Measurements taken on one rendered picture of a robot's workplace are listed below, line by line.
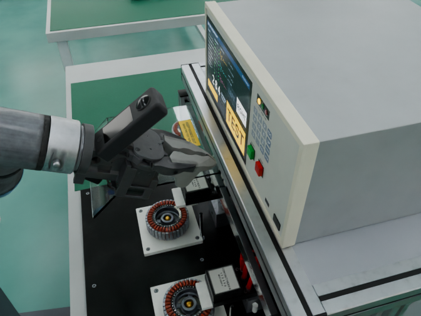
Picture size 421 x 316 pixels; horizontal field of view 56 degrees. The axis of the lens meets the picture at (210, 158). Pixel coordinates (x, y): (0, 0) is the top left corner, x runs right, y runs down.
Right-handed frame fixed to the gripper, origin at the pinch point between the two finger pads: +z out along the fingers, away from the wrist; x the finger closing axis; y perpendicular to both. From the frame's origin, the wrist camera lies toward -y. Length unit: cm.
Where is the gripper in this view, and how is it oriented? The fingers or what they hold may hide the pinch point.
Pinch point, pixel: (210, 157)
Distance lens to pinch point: 63.1
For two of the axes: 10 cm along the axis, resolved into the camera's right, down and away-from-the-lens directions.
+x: 2.7, 6.6, -7.0
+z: 8.7, 1.5, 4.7
